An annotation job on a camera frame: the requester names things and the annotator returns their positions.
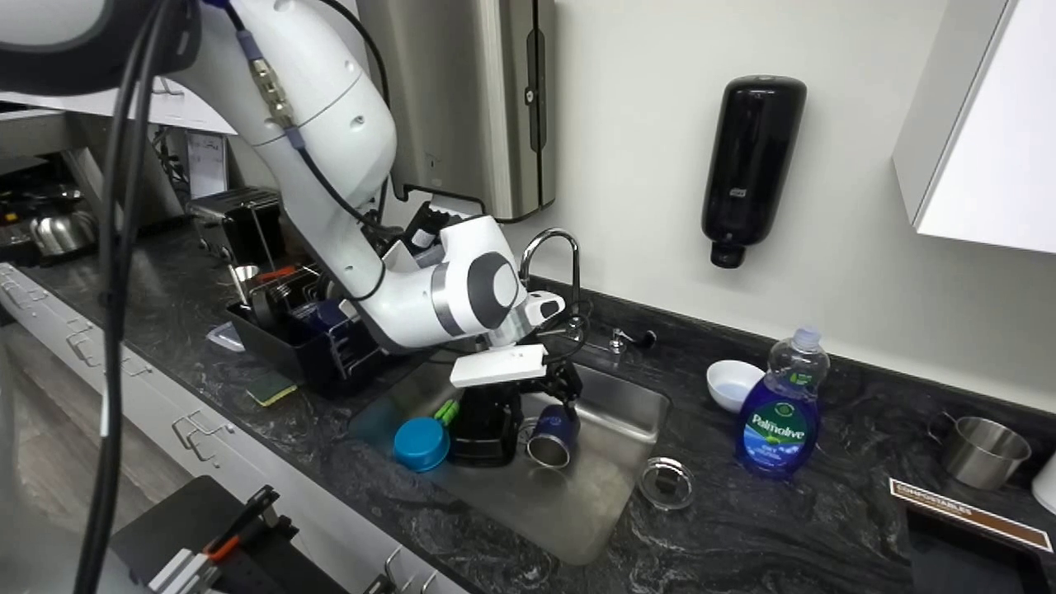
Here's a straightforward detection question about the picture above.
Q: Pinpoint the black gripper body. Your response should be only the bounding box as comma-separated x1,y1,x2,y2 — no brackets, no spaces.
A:
516,346,586,408

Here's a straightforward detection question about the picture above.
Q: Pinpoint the clear drinking glass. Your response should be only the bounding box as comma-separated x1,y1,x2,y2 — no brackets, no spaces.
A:
638,452,700,515

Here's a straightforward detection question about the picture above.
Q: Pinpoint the dark metal mug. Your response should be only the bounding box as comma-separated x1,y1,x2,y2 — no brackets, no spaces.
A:
524,404,585,477

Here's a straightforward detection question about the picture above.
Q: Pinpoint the black container in sink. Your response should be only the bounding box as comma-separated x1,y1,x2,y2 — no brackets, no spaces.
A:
450,386,524,468

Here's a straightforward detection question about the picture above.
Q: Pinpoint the stainless steel sink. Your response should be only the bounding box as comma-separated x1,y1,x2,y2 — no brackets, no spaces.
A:
351,327,674,572

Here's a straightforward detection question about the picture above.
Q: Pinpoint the blue plastic cup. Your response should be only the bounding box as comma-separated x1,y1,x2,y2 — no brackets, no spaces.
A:
389,412,455,477

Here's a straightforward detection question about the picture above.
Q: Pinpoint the white ceramic bowl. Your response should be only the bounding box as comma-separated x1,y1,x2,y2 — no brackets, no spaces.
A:
703,358,769,416

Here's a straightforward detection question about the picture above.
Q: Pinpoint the blue dish soap bottle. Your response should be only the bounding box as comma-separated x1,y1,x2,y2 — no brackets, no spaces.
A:
736,325,834,483

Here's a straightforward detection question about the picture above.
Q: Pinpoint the black dish drying rack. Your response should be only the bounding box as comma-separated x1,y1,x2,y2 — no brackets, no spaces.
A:
192,186,443,401

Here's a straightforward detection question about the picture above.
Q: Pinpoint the steel paper towel dispenser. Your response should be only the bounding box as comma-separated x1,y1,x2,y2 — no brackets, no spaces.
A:
357,0,562,226

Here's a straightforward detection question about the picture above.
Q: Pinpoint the green sponge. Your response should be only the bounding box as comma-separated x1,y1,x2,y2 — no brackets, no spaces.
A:
241,370,300,408

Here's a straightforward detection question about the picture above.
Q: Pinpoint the orange black bar clamp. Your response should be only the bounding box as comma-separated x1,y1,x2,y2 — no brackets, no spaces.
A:
202,483,288,568

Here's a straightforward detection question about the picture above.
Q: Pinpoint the small steel cup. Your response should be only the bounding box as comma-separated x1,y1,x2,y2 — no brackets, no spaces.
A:
947,412,1035,492

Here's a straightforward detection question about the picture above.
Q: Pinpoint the white container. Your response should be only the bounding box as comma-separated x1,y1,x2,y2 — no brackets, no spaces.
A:
1030,448,1056,520

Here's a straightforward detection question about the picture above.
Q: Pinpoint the steel coffee pot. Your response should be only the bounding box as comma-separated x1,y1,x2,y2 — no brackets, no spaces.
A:
23,181,102,260

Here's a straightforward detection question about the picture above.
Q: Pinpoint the metal drawer handle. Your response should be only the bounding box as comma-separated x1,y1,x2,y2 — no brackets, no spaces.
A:
367,545,443,594
176,408,241,467

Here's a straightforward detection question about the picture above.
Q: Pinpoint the black wall soap dispenser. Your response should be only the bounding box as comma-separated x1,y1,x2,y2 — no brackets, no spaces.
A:
700,72,809,271

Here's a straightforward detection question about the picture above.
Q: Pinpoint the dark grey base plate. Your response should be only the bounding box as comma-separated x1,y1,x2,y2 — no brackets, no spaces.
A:
108,471,334,594

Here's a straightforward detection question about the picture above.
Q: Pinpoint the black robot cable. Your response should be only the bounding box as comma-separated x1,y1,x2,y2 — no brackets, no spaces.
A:
69,0,183,594

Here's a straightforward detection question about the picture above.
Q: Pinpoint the white wall cabinet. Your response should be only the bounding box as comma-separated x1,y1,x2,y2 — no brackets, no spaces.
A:
889,0,1056,259

